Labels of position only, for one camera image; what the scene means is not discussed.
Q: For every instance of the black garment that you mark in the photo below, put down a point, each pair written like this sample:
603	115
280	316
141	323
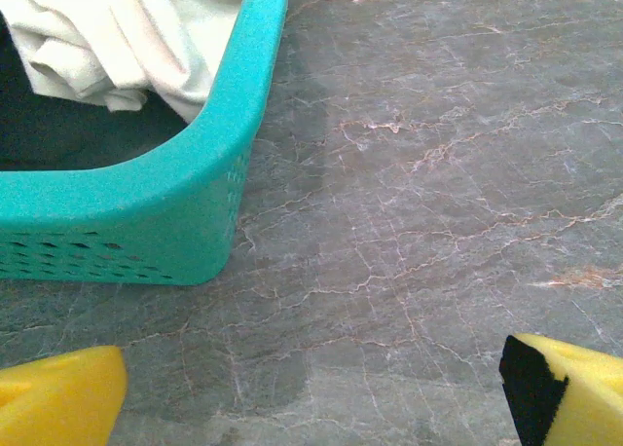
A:
73	129

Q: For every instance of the cream t-shirt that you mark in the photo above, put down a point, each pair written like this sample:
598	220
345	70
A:
146	27

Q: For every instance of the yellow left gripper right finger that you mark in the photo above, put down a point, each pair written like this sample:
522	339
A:
584	397

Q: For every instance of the teal plastic laundry basket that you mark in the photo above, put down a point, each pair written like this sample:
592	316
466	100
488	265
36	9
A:
146	197

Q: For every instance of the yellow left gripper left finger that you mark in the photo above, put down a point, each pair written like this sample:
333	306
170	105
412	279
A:
58	397

